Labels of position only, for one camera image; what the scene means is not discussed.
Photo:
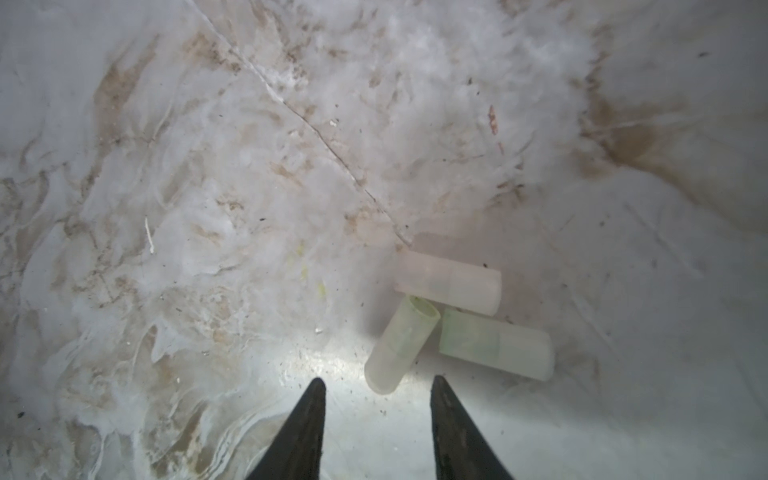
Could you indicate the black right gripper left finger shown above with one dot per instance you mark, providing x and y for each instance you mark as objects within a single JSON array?
[{"x": 296, "y": 450}]

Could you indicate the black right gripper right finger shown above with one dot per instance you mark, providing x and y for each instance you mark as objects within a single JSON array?
[{"x": 460, "y": 450}]

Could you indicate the clear pen cap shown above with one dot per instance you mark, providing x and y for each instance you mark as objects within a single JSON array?
[
  {"x": 402, "y": 340},
  {"x": 461, "y": 285},
  {"x": 511, "y": 348}
]

